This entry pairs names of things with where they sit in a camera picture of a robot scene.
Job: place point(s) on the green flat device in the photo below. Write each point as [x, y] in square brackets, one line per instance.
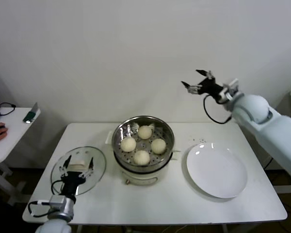
[30, 116]

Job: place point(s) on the silver left wrist camera block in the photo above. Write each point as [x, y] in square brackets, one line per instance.
[58, 202]

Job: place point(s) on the white rack frame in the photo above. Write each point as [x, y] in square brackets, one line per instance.
[285, 188]

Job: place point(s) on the stainless steel steamer basket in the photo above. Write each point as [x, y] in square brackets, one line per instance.
[165, 160]

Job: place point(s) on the white side table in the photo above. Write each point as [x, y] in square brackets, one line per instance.
[14, 136]

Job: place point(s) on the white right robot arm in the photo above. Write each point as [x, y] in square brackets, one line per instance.
[276, 136]

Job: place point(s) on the white steamed baozi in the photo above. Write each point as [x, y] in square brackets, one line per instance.
[128, 144]
[141, 157]
[158, 146]
[144, 132]

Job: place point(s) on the silver wrist camera block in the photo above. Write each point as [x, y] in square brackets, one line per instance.
[58, 202]
[230, 87]

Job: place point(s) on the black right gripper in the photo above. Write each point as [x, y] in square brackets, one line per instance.
[209, 88]

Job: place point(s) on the white round plate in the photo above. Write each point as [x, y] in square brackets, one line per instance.
[215, 170]

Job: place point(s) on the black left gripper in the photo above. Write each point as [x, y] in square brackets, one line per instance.
[71, 183]

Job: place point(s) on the silver right wrist camera block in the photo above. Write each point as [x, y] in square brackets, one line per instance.
[230, 87]

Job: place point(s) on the white electric cooker base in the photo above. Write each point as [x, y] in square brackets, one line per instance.
[140, 176]

